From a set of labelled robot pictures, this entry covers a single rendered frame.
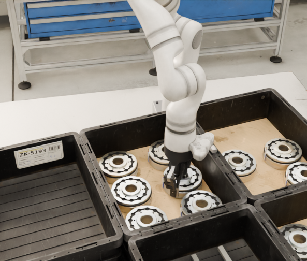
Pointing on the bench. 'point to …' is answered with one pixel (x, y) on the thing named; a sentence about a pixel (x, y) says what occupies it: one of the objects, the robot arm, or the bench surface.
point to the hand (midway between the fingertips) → (177, 185)
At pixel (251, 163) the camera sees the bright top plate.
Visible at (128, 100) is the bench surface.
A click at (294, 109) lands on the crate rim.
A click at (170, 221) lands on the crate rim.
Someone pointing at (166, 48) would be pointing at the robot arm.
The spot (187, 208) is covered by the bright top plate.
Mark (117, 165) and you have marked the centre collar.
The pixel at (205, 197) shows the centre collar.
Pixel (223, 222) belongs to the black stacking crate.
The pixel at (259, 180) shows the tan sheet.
